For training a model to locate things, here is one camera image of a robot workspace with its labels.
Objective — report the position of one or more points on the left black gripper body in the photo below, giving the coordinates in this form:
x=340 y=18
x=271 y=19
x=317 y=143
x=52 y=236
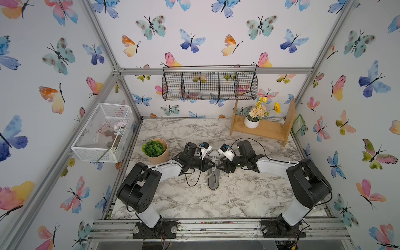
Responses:
x=195 y=163

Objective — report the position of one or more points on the grey canvas sneaker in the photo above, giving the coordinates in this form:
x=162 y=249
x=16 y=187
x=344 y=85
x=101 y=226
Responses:
x=214 y=173

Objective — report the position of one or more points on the white mesh wall basket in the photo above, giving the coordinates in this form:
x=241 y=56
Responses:
x=104 y=134

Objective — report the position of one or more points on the green plant in terracotta pot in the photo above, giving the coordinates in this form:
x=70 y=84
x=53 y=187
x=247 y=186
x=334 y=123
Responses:
x=156 y=150

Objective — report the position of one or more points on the aluminium front rail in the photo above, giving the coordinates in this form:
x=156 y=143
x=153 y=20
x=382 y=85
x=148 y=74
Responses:
x=241 y=229

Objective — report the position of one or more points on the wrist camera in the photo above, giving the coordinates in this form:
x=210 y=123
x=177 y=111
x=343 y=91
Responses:
x=227 y=151
x=205 y=148

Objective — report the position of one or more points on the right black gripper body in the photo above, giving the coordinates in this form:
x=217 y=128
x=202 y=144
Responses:
x=238 y=160

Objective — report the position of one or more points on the black wire wall basket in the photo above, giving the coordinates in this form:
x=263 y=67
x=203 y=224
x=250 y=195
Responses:
x=209 y=83

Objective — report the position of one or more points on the flowers in white pot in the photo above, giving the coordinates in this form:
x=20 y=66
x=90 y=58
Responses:
x=260 y=112

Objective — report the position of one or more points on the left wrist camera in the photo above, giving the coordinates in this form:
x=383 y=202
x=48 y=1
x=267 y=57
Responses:
x=205 y=148

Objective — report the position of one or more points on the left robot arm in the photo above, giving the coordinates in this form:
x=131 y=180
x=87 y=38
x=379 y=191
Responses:
x=139 y=187

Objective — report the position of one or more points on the wooden shelf rack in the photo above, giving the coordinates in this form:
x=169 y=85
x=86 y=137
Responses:
x=265 y=128

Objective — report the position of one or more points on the green framed wall card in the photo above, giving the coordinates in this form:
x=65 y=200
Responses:
x=299 y=126

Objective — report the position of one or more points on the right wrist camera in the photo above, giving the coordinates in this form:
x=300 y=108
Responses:
x=227 y=151

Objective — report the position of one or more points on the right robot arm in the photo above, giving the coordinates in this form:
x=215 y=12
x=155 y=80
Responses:
x=308 y=184

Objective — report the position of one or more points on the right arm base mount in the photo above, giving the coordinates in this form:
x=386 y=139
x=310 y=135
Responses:
x=277 y=228

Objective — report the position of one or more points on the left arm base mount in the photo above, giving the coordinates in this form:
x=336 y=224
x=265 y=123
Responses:
x=163 y=229

